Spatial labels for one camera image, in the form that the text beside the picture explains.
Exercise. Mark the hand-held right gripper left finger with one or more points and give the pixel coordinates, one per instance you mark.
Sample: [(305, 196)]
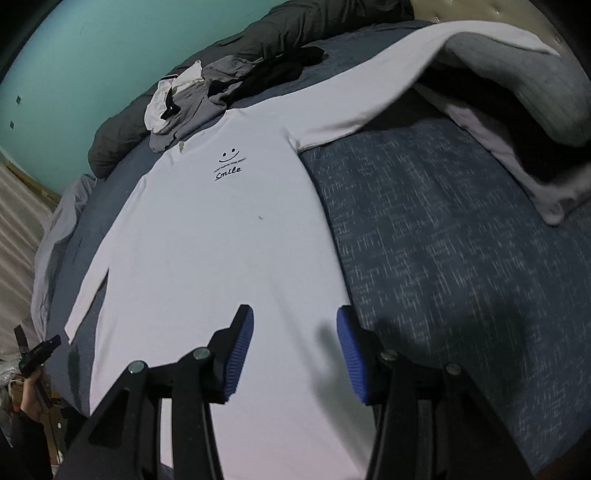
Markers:
[(240, 360)]

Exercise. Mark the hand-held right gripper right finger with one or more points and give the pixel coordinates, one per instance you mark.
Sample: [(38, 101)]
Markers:
[(351, 360)]

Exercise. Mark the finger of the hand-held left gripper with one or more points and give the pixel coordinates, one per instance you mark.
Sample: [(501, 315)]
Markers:
[(50, 346)]

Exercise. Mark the white long-sleeve shirt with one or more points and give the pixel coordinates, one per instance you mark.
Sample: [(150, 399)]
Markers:
[(207, 254)]

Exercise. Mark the person's left forearm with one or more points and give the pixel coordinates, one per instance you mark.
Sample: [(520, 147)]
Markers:
[(23, 447)]

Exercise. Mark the person's left hand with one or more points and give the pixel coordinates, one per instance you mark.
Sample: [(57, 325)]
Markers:
[(28, 399)]

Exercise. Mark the cream striped curtain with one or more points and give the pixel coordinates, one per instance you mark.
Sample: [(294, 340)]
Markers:
[(18, 258)]

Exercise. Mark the light grey blanket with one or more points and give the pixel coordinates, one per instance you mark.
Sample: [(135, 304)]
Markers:
[(55, 240)]

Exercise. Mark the blue patterned bed sheet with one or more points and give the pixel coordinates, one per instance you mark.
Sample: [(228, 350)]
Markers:
[(438, 277)]

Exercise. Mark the dark grey rolled duvet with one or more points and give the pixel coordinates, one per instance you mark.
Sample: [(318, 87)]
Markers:
[(120, 138)]

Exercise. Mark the folded light grey garment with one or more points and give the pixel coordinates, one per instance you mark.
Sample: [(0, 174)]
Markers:
[(545, 203)]

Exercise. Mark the crumpled grey garment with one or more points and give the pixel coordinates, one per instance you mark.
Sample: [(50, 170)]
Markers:
[(198, 110)]

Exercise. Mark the white garment with black trim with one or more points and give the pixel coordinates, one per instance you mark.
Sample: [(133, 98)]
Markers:
[(159, 106)]

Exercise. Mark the folded black garment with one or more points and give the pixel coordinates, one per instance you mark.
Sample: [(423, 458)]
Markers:
[(545, 161)]

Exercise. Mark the folded grey sweater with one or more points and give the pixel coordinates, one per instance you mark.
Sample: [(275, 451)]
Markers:
[(517, 83)]

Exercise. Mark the cream tufted headboard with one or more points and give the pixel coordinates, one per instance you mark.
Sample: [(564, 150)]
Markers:
[(485, 14)]

